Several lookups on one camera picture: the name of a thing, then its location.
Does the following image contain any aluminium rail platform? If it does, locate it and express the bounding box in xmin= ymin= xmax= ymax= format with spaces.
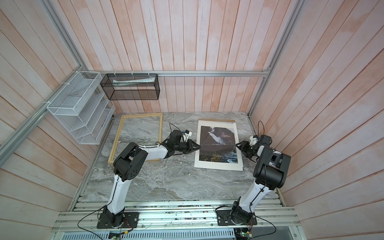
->
xmin=52 ymin=198 xmax=306 ymax=240

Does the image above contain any black wire mesh basket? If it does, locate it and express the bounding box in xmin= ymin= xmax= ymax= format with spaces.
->
xmin=101 ymin=73 xmax=161 ymax=101

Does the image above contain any wooden picture frame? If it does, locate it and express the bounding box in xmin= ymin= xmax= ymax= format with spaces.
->
xmin=108 ymin=113 xmax=163 ymax=165

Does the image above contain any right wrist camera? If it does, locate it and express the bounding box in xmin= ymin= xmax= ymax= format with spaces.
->
xmin=250 ymin=135 xmax=260 ymax=147

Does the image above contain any waterfall photo print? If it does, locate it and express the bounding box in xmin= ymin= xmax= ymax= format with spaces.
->
xmin=194 ymin=121 xmax=244 ymax=171

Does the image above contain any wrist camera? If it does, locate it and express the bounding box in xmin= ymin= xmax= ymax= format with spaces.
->
xmin=183 ymin=130 xmax=192 ymax=141
xmin=250 ymin=135 xmax=260 ymax=147

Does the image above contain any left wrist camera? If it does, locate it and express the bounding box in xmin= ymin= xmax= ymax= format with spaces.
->
xmin=183 ymin=130 xmax=192 ymax=141

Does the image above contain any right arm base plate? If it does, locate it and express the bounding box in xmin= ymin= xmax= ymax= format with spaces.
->
xmin=216 ymin=209 xmax=258 ymax=226

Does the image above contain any white wire mesh shelf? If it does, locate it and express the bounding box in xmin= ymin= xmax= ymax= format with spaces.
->
xmin=47 ymin=71 xmax=115 ymax=145

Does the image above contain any paper in black basket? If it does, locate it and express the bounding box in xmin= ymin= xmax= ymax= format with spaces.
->
xmin=112 ymin=77 xmax=156 ymax=87

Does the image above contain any aluminium frame profile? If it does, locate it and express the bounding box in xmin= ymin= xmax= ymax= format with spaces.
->
xmin=1 ymin=1 xmax=307 ymax=166

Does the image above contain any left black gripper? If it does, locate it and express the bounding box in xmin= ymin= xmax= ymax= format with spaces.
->
xmin=174 ymin=138 xmax=202 ymax=154

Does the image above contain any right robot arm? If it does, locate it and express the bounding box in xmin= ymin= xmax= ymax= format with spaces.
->
xmin=231 ymin=135 xmax=291 ymax=225

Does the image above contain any brown backing board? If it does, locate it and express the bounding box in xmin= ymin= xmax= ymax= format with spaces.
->
xmin=199 ymin=119 xmax=236 ymax=123

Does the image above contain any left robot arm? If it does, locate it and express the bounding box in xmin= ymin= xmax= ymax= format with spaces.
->
xmin=101 ymin=130 xmax=201 ymax=228

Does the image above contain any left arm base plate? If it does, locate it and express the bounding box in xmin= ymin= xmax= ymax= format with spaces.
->
xmin=97 ymin=212 xmax=140 ymax=229

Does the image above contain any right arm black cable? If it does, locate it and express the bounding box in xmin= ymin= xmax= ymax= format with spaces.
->
xmin=213 ymin=120 xmax=277 ymax=240

